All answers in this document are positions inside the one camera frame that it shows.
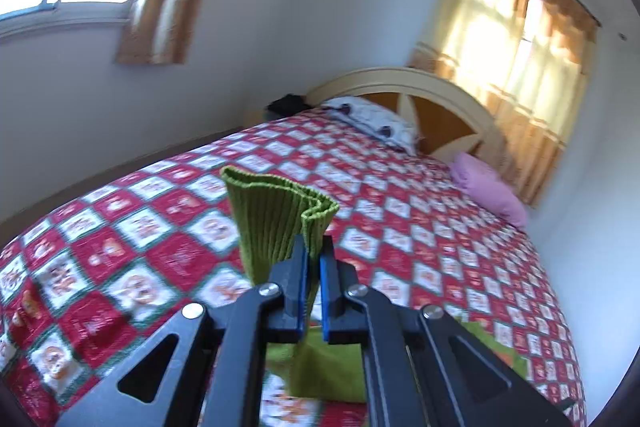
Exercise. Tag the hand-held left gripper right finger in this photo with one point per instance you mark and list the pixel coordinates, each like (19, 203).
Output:
(327, 297)

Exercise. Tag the cream wooden headboard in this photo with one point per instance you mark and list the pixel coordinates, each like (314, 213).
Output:
(450, 117)

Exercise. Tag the black bag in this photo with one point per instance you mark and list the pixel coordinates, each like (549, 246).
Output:
(287, 106)

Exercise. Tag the pink pillow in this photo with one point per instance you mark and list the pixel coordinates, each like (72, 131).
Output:
(485, 187)

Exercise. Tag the yellow patterned long curtain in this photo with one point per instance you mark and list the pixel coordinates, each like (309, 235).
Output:
(500, 32)

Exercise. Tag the green knit sweater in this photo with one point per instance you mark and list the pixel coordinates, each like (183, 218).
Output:
(270, 217)

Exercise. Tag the white patterned pillow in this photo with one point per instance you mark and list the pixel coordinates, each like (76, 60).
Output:
(370, 119)

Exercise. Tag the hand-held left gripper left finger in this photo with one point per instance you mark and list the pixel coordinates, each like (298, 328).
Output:
(300, 292)

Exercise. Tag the red checkered printed blanket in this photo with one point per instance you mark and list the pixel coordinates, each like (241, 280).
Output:
(400, 232)

